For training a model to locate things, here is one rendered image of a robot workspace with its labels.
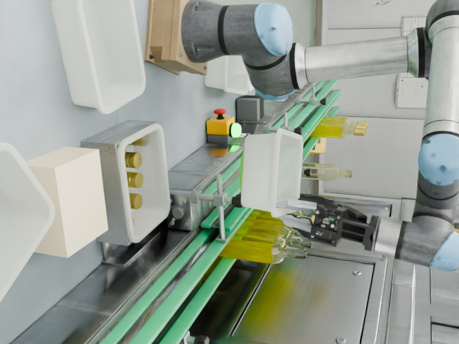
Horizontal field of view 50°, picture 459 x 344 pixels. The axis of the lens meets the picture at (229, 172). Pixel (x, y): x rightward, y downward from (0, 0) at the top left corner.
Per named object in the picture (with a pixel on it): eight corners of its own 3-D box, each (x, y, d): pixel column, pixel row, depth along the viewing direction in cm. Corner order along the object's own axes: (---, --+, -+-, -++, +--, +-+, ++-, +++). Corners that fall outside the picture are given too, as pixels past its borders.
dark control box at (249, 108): (235, 121, 178) (257, 121, 175) (234, 99, 175) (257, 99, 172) (242, 115, 185) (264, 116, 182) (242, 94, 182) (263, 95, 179)
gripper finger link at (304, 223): (266, 211, 99) (311, 221, 96) (274, 207, 105) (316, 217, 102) (263, 225, 99) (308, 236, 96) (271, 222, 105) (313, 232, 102)
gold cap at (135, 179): (116, 173, 105) (134, 175, 103) (125, 168, 108) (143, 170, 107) (118, 189, 106) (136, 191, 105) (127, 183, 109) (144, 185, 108)
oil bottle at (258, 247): (202, 254, 125) (283, 267, 117) (201, 235, 123) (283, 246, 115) (210, 244, 130) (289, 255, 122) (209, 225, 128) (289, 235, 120)
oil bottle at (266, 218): (218, 233, 135) (295, 244, 128) (218, 215, 133) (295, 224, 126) (226, 224, 140) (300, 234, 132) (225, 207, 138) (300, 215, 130)
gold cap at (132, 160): (114, 153, 104) (132, 155, 102) (123, 149, 107) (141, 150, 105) (116, 169, 105) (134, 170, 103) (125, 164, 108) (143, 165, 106)
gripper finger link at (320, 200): (299, 191, 101) (341, 201, 98) (300, 190, 103) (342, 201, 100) (294, 213, 102) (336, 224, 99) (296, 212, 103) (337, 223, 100)
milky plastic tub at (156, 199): (97, 242, 103) (133, 248, 100) (81, 140, 95) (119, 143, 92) (139, 209, 118) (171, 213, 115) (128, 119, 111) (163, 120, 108)
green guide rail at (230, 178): (198, 200, 118) (229, 203, 116) (198, 196, 118) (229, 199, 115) (326, 77, 271) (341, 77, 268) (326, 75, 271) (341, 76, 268)
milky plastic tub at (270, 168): (236, 125, 95) (280, 127, 92) (268, 134, 116) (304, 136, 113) (231, 214, 96) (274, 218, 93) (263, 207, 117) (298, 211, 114)
